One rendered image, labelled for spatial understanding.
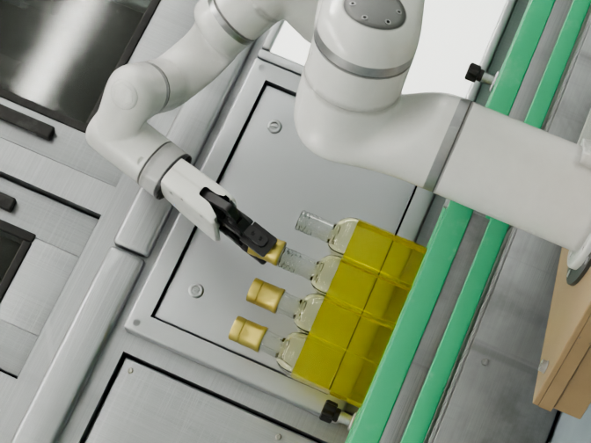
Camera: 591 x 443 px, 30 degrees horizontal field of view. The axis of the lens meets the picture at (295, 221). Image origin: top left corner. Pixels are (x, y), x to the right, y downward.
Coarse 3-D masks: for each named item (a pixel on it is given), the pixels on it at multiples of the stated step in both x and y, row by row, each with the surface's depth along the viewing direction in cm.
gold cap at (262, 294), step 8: (256, 280) 148; (256, 288) 147; (264, 288) 147; (272, 288) 147; (280, 288) 148; (248, 296) 147; (256, 296) 147; (264, 296) 147; (272, 296) 147; (280, 296) 147; (256, 304) 148; (264, 304) 147; (272, 304) 147; (272, 312) 148
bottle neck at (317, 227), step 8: (304, 216) 151; (312, 216) 151; (296, 224) 151; (304, 224) 150; (312, 224) 150; (320, 224) 150; (328, 224) 150; (304, 232) 151; (312, 232) 151; (320, 232) 150; (328, 232) 150
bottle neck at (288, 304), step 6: (282, 294) 147; (288, 294) 148; (282, 300) 147; (288, 300) 147; (294, 300) 147; (282, 306) 147; (288, 306) 147; (294, 306) 147; (282, 312) 147; (288, 312) 147; (294, 312) 147
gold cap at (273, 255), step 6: (282, 240) 149; (276, 246) 147; (282, 246) 147; (252, 252) 148; (270, 252) 147; (276, 252) 147; (264, 258) 148; (270, 258) 148; (276, 258) 147; (276, 264) 148
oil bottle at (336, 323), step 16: (304, 304) 146; (320, 304) 145; (336, 304) 145; (304, 320) 145; (320, 320) 145; (336, 320) 145; (352, 320) 145; (368, 320) 145; (320, 336) 144; (336, 336) 144; (352, 336) 144; (368, 336) 144; (384, 336) 144; (352, 352) 145; (368, 352) 144
